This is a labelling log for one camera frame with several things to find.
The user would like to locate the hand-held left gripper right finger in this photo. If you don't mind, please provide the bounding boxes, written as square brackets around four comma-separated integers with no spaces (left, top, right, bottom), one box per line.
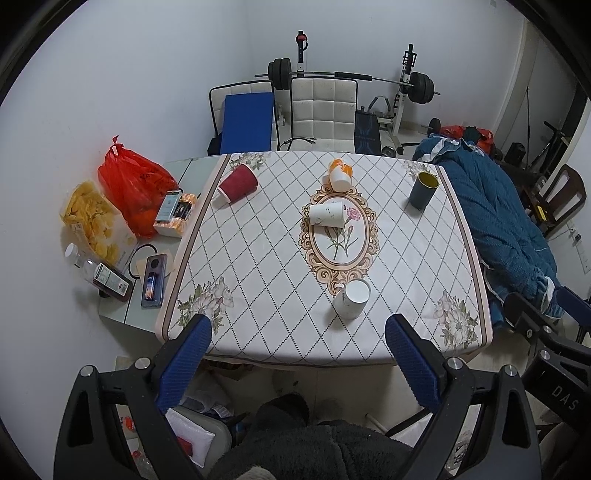
[385,314,541,480]

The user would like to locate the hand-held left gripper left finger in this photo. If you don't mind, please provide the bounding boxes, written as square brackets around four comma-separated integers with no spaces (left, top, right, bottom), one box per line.
[60,313,213,480]

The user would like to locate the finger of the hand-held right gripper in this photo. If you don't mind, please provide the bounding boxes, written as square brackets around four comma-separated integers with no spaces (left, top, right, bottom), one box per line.
[504,293,559,352]
[556,287,591,344]

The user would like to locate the white floral cup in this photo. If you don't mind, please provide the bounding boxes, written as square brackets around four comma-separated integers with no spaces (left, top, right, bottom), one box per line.
[333,278,371,319]

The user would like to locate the dark blue cup yellow inside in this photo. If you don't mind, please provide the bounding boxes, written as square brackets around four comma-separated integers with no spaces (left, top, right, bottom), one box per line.
[409,172,439,206]

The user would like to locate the white paper cup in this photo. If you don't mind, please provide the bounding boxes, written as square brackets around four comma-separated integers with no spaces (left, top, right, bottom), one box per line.
[308,202,345,228]

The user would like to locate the red paper cup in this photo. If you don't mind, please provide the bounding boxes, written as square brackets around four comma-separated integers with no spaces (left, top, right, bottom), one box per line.
[218,164,258,204]

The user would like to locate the orange and white cup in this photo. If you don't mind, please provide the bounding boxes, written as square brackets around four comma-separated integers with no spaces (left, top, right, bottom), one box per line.
[323,158,354,192]

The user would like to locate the crumpled papers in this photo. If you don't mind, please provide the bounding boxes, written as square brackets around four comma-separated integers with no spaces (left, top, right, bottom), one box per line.
[185,388,236,418]

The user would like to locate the purple smartphone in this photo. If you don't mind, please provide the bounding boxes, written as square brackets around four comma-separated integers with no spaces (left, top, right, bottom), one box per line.
[141,255,165,309]

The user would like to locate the blue quilted jacket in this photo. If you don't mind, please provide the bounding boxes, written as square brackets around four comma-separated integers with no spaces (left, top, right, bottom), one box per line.
[412,136,564,326]

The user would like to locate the white floral diamond tablecloth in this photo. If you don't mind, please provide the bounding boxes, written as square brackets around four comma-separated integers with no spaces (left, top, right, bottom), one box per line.
[154,150,494,365]

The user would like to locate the dark fleece clothing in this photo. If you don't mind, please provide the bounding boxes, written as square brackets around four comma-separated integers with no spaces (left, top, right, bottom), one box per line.
[208,392,416,480]

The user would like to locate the brown wooden chair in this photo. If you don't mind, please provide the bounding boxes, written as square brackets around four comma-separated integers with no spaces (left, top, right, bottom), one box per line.
[522,165,587,238]

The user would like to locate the clear plastic bottle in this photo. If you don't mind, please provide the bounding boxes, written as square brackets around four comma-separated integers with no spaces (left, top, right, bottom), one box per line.
[65,243,100,282]

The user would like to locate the orange tissue pack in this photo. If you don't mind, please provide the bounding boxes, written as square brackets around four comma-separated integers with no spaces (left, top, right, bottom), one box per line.
[154,193,200,238]

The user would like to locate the light green small box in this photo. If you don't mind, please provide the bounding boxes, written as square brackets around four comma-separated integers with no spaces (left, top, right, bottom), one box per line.
[156,191,181,223]

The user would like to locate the clear bag of chips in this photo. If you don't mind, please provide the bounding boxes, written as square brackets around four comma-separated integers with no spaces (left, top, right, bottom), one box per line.
[59,181,138,268]

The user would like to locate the black metal stand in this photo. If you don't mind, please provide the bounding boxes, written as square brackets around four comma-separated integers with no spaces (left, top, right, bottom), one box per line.
[531,120,578,176]

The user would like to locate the red plastic bag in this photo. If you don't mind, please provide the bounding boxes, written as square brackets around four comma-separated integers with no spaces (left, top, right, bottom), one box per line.
[97,136,182,239]

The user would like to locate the black patterned mat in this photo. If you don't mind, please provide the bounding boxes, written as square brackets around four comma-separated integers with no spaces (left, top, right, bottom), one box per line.
[355,111,383,155]

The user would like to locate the blue board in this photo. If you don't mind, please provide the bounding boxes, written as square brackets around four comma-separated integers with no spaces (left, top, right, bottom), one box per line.
[219,92,274,154]

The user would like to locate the barbell with black plates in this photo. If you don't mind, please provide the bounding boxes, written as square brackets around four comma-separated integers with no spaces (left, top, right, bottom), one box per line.
[254,58,440,103]

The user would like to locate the white padded chair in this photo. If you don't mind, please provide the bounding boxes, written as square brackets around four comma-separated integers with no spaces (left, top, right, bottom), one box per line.
[278,78,358,152]
[209,80,278,155]

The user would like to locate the black cable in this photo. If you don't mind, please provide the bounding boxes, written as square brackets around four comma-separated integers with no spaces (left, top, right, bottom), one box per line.
[128,244,162,280]

